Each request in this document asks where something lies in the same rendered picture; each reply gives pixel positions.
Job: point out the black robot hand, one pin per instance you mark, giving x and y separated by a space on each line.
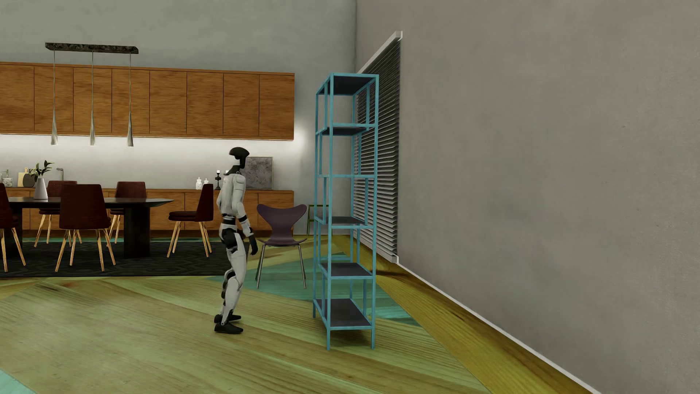
253 245

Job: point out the white right robot leg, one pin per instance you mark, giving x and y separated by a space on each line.
237 273

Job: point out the white robot leg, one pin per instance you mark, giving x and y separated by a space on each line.
237 273
225 298

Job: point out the purple shell chair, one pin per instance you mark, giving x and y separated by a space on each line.
281 221

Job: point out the wooden sideboard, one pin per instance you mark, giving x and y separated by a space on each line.
273 203

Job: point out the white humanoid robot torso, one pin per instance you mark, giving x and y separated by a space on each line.
232 197

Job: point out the white left robot leg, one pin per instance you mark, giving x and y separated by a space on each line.
225 298

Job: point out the green metal stool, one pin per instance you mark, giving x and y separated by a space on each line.
313 219

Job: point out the dark red dining chair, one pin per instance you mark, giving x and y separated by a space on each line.
82 210
199 208
53 189
5 213
130 189

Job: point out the grey framed picture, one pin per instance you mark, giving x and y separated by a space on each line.
258 173

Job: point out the black candle holder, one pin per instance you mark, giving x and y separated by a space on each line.
217 180

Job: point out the dark patterned rug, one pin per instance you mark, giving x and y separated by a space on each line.
164 260

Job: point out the black robot head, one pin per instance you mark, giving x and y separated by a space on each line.
239 154

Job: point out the teal metal shelving unit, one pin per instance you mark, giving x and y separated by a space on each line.
345 219

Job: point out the dark oval dining table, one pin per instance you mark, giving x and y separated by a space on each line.
131 210

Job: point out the dark window blinds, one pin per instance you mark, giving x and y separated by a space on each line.
383 153

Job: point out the silver kitchen faucet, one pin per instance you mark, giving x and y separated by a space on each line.
60 173

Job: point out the white vase with plant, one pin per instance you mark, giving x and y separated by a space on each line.
40 183

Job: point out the beige cutting board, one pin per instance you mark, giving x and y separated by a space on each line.
22 178

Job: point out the triple pendant lamp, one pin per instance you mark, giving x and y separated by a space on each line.
91 49

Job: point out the wooden wall cabinets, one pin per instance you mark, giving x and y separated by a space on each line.
164 104

